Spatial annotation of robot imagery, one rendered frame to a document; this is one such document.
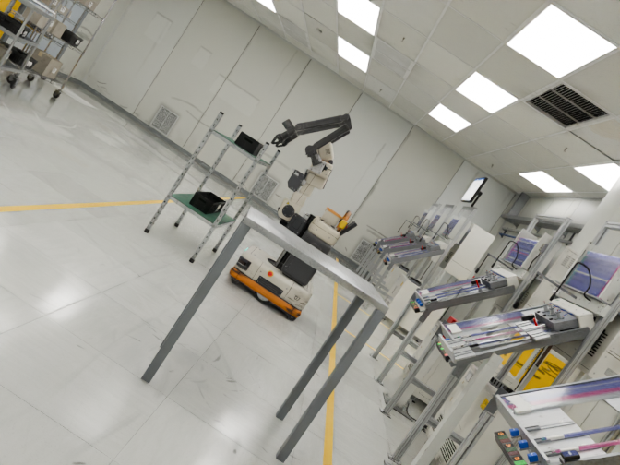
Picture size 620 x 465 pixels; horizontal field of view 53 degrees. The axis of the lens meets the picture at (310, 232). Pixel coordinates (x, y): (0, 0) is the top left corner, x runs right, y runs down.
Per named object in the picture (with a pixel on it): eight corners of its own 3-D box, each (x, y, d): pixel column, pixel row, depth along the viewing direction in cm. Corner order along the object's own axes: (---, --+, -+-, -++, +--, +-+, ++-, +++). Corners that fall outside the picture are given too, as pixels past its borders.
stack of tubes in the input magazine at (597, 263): (597, 297, 342) (625, 256, 340) (564, 283, 393) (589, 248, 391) (615, 309, 342) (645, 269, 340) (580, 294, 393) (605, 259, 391)
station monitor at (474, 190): (468, 203, 809) (485, 176, 806) (459, 202, 867) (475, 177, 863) (476, 208, 809) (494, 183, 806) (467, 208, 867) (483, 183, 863)
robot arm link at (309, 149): (356, 126, 485) (355, 127, 495) (347, 112, 484) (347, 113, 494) (307, 156, 488) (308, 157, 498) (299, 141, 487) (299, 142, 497)
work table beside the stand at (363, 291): (160, 344, 297) (251, 206, 290) (282, 417, 305) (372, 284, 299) (140, 378, 252) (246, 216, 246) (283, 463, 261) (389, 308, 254)
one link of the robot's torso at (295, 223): (296, 238, 528) (312, 214, 526) (294, 241, 500) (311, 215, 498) (269, 220, 528) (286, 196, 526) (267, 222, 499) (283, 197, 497)
